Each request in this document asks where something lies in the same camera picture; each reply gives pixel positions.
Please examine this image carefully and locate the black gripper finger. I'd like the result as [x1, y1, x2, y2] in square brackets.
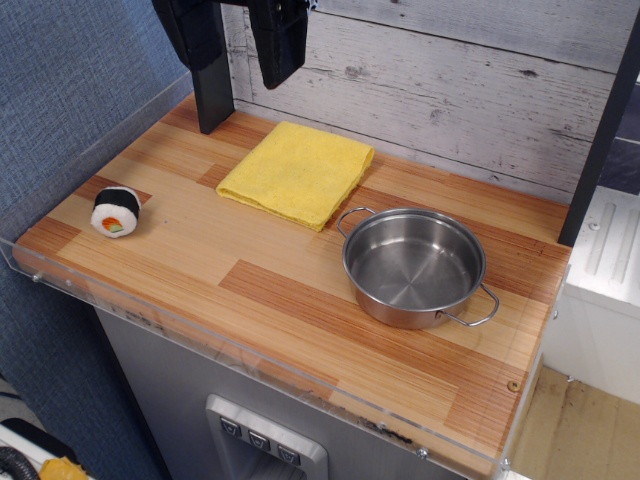
[152, 0, 222, 70]
[248, 0, 309, 90]

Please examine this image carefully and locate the yellow cloth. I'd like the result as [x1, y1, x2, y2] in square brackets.
[216, 121, 375, 232]

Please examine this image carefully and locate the clear acrylic edge guard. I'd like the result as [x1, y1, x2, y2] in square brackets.
[9, 94, 569, 478]

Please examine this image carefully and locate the plush sushi roll toy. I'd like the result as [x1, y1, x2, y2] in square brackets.
[90, 186, 142, 238]

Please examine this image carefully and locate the small stainless steel pot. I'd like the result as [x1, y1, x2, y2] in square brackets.
[336, 207, 500, 330]

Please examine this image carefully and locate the grey toy fridge cabinet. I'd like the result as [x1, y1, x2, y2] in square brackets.
[97, 310, 456, 479]

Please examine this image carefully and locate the silver dispenser button panel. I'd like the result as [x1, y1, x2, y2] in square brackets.
[205, 394, 329, 479]

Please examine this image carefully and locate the white toy sink unit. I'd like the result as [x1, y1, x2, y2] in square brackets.
[541, 187, 639, 403]

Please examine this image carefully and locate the yellow object bottom left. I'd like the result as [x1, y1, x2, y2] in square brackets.
[39, 457, 89, 480]

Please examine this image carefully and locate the black left upright post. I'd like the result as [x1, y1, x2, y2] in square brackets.
[192, 2, 235, 135]

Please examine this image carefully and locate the black upright post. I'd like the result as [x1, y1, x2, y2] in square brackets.
[557, 15, 639, 247]
[192, 2, 235, 135]

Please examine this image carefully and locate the black right upright post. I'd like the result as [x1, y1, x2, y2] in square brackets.
[557, 15, 639, 247]

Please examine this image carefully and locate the black corrugated hose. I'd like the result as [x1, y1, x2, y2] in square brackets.
[0, 446, 37, 480]

